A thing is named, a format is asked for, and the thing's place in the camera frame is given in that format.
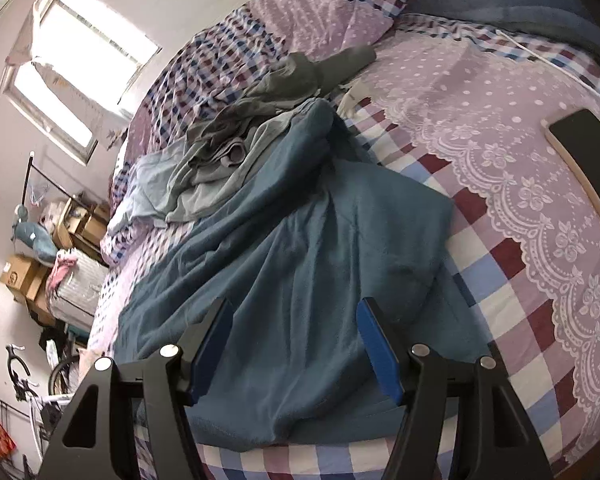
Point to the grey trousers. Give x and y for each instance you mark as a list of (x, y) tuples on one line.
[(212, 186)]

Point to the clear plastic storage bag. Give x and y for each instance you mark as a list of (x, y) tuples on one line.
[(73, 287)]

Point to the olive green garment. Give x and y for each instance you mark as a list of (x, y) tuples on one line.
[(227, 137)]

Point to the plaid bed sheet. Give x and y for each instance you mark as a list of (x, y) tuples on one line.
[(461, 107)]

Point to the plaid folded quilt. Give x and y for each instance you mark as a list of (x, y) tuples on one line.
[(219, 62)]

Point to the black clothes rack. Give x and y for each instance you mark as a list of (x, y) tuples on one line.
[(37, 185)]

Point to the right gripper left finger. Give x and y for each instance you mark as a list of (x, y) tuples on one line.
[(94, 438)]

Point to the window with curtain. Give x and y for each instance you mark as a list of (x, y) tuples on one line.
[(71, 67)]

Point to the cardboard boxes stack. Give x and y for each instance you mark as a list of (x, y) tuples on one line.
[(71, 225)]

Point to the light blue garment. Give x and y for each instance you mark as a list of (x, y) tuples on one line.
[(147, 199)]

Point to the black smartphone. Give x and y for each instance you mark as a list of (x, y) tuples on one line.
[(576, 138)]

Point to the blue plush shark toy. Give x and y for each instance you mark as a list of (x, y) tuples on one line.
[(34, 236)]

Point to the dark teal sweater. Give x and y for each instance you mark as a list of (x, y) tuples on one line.
[(317, 228)]

